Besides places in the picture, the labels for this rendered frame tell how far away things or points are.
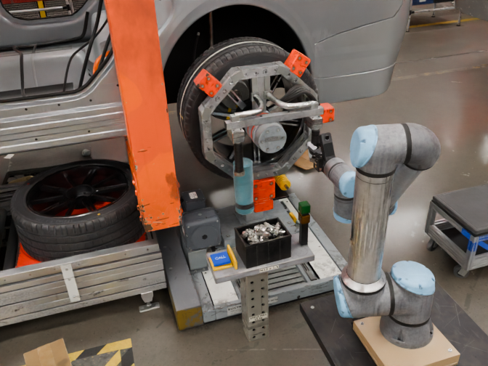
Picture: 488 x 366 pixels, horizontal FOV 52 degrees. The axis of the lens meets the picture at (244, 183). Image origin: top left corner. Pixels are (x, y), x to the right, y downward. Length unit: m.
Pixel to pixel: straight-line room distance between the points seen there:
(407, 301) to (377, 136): 0.65
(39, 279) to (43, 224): 0.24
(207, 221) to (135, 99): 0.79
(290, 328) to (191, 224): 0.68
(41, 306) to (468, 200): 2.15
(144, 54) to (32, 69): 1.48
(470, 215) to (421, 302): 0.97
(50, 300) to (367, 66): 1.97
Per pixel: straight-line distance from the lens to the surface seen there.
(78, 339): 2.55
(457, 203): 2.78
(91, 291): 2.45
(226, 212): 2.78
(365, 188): 1.49
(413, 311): 1.85
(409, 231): 3.10
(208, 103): 2.14
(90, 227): 2.37
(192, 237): 2.43
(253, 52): 2.22
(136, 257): 2.36
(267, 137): 2.11
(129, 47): 1.85
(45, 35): 4.16
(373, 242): 1.61
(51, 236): 2.44
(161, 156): 2.01
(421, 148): 1.45
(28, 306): 2.50
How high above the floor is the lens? 1.78
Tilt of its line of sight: 31 degrees down
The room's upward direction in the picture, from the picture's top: 3 degrees counter-clockwise
